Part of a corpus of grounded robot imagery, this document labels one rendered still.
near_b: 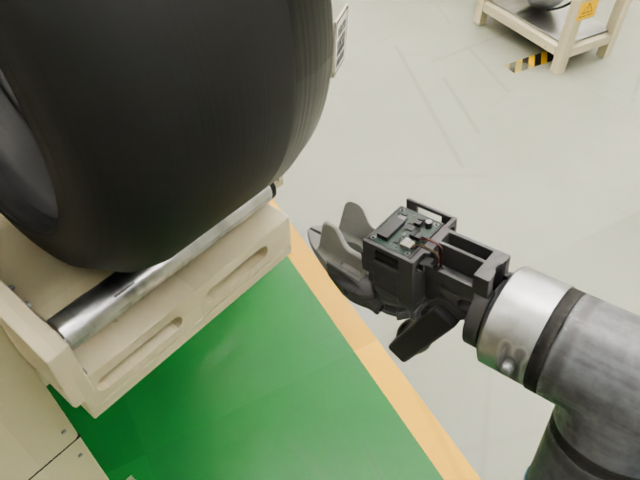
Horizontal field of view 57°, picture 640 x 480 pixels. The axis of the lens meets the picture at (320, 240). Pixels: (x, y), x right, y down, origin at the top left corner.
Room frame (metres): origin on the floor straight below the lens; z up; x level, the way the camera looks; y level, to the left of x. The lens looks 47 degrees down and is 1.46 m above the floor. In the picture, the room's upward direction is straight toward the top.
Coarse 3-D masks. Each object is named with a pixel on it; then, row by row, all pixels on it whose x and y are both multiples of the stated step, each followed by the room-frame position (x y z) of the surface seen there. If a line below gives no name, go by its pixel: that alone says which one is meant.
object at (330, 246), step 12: (324, 228) 0.39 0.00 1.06; (336, 228) 0.38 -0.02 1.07; (312, 240) 0.41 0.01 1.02; (324, 240) 0.39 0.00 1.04; (336, 240) 0.38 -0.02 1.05; (324, 252) 0.39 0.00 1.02; (336, 252) 0.38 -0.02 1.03; (348, 252) 0.37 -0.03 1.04; (324, 264) 0.38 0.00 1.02; (336, 264) 0.37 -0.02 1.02; (348, 264) 0.37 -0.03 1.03; (360, 264) 0.36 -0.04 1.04; (360, 276) 0.36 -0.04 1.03
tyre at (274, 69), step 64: (0, 0) 0.36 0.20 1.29; (64, 0) 0.36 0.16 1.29; (128, 0) 0.38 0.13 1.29; (192, 0) 0.41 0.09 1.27; (256, 0) 0.45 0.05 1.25; (320, 0) 0.50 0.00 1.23; (0, 64) 0.37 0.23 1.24; (64, 64) 0.35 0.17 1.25; (128, 64) 0.36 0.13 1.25; (192, 64) 0.39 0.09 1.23; (256, 64) 0.43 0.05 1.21; (320, 64) 0.49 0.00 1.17; (0, 128) 0.67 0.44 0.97; (64, 128) 0.35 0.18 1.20; (128, 128) 0.35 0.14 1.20; (192, 128) 0.37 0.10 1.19; (256, 128) 0.43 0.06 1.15; (0, 192) 0.53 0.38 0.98; (64, 192) 0.37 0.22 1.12; (128, 192) 0.35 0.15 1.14; (192, 192) 0.37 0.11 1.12; (256, 192) 0.48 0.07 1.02; (64, 256) 0.43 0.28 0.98; (128, 256) 0.37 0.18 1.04
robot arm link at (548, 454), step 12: (552, 420) 0.22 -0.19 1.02; (552, 432) 0.21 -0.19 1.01; (540, 444) 0.21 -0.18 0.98; (552, 444) 0.20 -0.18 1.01; (564, 444) 0.19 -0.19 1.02; (540, 456) 0.20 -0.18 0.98; (552, 456) 0.19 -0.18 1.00; (564, 456) 0.19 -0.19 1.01; (576, 456) 0.18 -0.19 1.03; (528, 468) 0.21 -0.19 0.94; (540, 468) 0.19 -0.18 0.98; (552, 468) 0.19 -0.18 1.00; (564, 468) 0.18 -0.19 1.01; (576, 468) 0.18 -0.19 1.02; (588, 468) 0.18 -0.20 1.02; (600, 468) 0.17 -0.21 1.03
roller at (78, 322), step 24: (264, 192) 0.60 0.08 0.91; (240, 216) 0.56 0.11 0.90; (216, 240) 0.53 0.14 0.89; (168, 264) 0.47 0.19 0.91; (96, 288) 0.43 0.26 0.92; (120, 288) 0.43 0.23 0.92; (144, 288) 0.44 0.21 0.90; (72, 312) 0.39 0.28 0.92; (96, 312) 0.40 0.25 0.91; (120, 312) 0.41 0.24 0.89; (72, 336) 0.37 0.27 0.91
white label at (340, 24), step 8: (344, 8) 0.55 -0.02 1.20; (344, 16) 0.55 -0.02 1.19; (336, 24) 0.52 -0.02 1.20; (344, 24) 0.55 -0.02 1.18; (336, 32) 0.52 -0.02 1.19; (344, 32) 0.55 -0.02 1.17; (336, 40) 0.53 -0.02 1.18; (344, 40) 0.55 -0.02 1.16; (336, 48) 0.53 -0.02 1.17; (344, 48) 0.56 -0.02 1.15; (336, 56) 0.53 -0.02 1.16; (344, 56) 0.56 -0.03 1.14; (336, 64) 0.53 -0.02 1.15
